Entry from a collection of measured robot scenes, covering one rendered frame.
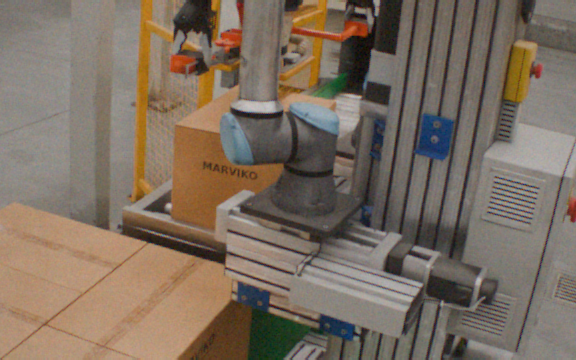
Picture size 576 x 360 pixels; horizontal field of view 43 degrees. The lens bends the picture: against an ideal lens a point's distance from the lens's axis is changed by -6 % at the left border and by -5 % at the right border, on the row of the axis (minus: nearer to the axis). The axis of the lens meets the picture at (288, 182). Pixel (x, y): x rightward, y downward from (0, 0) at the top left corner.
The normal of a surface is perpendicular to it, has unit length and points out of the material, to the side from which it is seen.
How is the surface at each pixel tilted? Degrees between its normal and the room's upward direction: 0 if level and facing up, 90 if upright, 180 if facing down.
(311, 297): 90
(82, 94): 90
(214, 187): 90
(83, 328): 0
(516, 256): 90
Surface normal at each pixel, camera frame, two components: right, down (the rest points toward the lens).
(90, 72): -0.36, 0.32
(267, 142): 0.40, 0.33
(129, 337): 0.10, -0.92
